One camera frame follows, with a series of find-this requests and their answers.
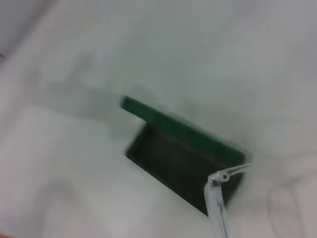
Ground green glasses case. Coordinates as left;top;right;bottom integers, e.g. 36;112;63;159
119;95;253;218

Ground clear white glasses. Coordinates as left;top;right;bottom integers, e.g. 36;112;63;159
204;162;256;238

